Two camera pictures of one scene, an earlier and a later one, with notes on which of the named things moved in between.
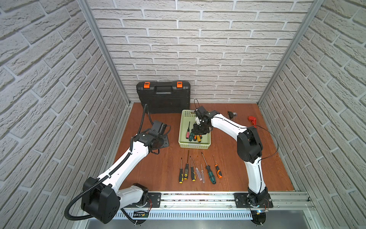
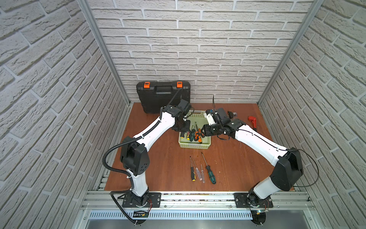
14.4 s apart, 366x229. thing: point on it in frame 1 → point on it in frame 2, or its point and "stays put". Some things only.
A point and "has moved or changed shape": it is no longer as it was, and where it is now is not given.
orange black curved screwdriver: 219,173 has moved or changed shape
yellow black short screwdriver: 193,173 stays put
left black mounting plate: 154,201 stays put
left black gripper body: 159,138 → 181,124
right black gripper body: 201,129 → 213,130
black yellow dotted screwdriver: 186,169 → 182,134
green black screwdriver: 191,135 stays put
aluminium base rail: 291,202 stays put
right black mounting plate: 241,201 stays put
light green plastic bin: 186,116 stays put
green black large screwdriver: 211,176 stays put
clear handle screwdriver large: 198,171 stays put
